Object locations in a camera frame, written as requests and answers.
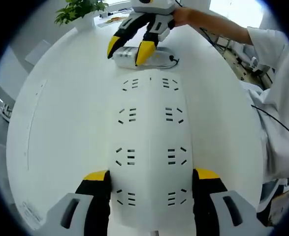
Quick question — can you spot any clear plastic bag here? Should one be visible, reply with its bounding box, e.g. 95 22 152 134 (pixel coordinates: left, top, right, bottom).
112 46 179 70

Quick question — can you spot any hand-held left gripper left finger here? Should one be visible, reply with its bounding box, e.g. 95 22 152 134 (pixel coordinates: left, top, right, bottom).
45 169 112 236

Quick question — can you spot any person in white coat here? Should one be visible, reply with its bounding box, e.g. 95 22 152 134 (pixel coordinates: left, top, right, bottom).
239 27 289 219

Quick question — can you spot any person's right hand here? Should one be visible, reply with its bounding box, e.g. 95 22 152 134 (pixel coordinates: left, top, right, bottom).
171 6 193 27

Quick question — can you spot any white power strip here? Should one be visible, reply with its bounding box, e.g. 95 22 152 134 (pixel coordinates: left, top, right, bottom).
107 69 194 236

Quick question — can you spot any thin black cable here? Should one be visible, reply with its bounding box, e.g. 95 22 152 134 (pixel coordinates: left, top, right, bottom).
251 104 289 142

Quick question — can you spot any yellow flat item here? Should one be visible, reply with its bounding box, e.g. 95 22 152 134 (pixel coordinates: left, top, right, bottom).
104 16 122 24

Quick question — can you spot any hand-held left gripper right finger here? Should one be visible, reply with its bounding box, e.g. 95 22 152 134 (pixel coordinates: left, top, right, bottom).
192 168 260 236

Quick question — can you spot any green potted plant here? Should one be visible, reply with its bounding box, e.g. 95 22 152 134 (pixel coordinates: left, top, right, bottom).
55 0 109 30

